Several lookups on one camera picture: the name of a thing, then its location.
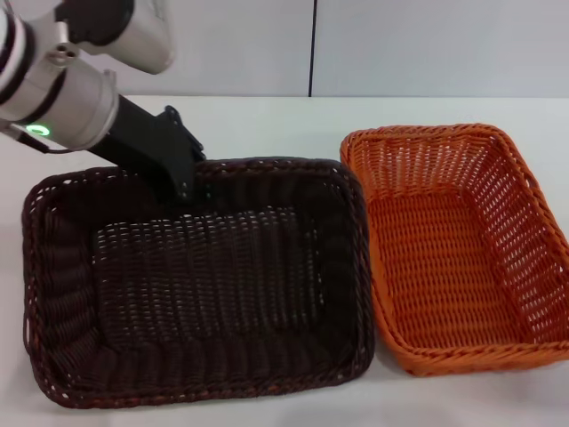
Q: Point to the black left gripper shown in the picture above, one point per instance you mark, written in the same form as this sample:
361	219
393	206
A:
146	147

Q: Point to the dark brown wicker basket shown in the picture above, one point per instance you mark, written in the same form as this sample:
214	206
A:
200	289

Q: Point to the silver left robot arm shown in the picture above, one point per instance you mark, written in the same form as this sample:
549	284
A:
71	102

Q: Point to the orange wicker basket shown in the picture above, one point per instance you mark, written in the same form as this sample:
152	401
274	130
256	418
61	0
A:
444	267

